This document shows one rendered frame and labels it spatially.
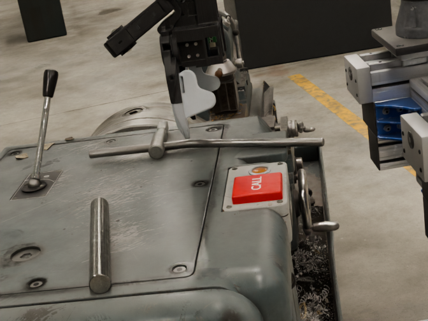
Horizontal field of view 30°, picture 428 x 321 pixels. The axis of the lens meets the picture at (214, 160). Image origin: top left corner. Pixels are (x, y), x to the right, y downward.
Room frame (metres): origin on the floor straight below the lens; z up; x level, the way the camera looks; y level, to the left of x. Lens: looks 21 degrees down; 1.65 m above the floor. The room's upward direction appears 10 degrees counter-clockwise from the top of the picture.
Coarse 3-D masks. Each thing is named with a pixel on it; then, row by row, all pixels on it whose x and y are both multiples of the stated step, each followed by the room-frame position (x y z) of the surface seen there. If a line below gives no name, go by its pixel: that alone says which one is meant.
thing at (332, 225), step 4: (316, 224) 1.87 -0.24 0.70; (320, 224) 1.87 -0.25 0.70; (324, 224) 1.86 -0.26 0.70; (328, 224) 1.86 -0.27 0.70; (332, 224) 1.86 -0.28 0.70; (336, 224) 1.86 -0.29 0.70; (312, 228) 1.87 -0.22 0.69; (316, 228) 1.86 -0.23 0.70; (320, 228) 1.86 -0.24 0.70; (324, 228) 1.86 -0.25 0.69; (328, 228) 1.86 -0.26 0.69; (332, 228) 1.86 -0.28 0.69; (336, 228) 1.86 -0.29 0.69
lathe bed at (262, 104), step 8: (256, 88) 2.73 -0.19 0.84; (264, 88) 2.64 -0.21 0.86; (272, 88) 2.70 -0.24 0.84; (256, 96) 2.63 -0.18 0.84; (264, 96) 2.56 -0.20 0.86; (272, 96) 2.60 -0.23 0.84; (256, 104) 2.54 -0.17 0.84; (264, 104) 2.47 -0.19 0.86; (272, 104) 2.51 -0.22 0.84; (256, 112) 2.46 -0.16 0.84; (264, 112) 2.40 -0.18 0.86; (272, 112) 2.44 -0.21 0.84
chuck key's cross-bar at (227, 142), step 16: (176, 144) 1.07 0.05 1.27; (192, 144) 1.07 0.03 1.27; (208, 144) 1.06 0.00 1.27; (224, 144) 1.05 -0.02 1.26; (240, 144) 1.04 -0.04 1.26; (256, 144) 1.03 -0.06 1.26; (272, 144) 1.03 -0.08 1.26; (288, 144) 1.02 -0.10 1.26; (304, 144) 1.01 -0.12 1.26; (320, 144) 1.00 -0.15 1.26
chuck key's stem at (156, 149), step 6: (162, 126) 1.15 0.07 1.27; (156, 132) 1.11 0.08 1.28; (162, 132) 1.11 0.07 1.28; (156, 138) 1.09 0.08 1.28; (162, 138) 1.09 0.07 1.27; (150, 144) 1.08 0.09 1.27; (156, 144) 1.06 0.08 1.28; (162, 144) 1.07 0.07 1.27; (150, 150) 1.06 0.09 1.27; (156, 150) 1.06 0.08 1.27; (162, 150) 1.06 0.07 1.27; (150, 156) 1.06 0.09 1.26; (156, 156) 1.06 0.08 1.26
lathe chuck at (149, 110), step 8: (136, 104) 1.41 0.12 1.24; (144, 104) 1.40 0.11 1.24; (152, 104) 1.40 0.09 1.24; (160, 104) 1.39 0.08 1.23; (168, 104) 1.40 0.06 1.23; (120, 112) 1.40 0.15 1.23; (144, 112) 1.36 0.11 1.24; (152, 112) 1.35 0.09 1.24; (160, 112) 1.35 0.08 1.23; (168, 112) 1.35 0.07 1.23; (104, 120) 1.42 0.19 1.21; (112, 120) 1.37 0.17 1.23; (120, 120) 1.34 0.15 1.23; (192, 120) 1.35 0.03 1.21; (200, 120) 1.36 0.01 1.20; (104, 128) 1.34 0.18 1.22
